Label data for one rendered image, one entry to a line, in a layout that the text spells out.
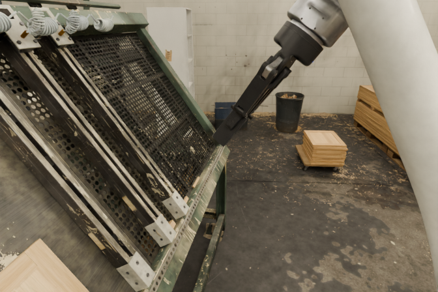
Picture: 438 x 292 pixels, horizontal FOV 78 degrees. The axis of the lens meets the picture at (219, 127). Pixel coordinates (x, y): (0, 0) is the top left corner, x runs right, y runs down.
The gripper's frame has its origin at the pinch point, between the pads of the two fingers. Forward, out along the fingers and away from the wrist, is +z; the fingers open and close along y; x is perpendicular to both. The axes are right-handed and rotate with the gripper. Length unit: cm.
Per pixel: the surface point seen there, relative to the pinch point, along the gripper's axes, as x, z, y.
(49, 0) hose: -92, 21, -33
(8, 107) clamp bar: -65, 51, -13
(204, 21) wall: -246, 24, -461
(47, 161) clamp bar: -44, 59, -16
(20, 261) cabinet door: -23, 72, 0
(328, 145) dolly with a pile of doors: 59, 34, -316
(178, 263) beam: 13, 82, -52
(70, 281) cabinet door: -10, 77, -9
